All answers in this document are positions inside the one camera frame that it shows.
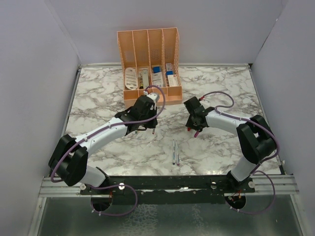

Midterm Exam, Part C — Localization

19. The blue whiteboard marker pen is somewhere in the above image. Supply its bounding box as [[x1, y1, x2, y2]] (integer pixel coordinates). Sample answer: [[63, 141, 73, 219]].
[[172, 140, 176, 165]]

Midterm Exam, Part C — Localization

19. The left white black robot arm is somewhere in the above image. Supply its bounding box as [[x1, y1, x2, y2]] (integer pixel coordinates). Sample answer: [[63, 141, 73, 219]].
[[48, 92, 159, 194]]

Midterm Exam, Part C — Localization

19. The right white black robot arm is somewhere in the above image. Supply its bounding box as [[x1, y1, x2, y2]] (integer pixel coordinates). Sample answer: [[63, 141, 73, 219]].
[[184, 96, 278, 192]]

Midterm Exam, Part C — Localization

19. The purple whiteboard marker pen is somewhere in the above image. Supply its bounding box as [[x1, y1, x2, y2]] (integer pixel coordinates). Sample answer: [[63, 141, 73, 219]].
[[175, 141, 180, 166]]

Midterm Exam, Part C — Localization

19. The grey stapler tool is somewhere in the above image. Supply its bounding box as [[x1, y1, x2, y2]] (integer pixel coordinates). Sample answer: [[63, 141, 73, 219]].
[[141, 69, 150, 88]]

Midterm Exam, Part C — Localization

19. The white blue box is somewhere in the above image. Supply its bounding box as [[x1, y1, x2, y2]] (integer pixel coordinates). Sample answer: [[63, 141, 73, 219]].
[[152, 65, 164, 88]]

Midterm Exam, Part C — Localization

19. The white oval package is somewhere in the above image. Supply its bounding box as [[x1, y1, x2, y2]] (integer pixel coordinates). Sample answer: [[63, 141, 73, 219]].
[[125, 67, 138, 90]]

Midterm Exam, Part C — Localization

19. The white red box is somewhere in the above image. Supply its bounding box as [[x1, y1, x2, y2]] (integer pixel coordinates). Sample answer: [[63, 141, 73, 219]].
[[165, 63, 179, 87]]

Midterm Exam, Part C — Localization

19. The peach desk organizer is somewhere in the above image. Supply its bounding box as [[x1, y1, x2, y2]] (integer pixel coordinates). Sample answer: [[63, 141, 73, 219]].
[[117, 28, 183, 108]]

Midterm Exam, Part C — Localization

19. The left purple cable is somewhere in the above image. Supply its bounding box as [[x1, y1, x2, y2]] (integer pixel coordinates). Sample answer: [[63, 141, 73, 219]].
[[50, 85, 166, 217]]

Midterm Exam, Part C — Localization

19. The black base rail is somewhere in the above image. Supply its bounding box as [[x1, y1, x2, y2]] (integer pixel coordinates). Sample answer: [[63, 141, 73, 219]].
[[80, 175, 255, 205]]

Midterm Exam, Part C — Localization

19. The aluminium frame rail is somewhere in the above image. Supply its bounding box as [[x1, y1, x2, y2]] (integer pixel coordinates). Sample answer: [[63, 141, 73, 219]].
[[39, 177, 81, 198]]

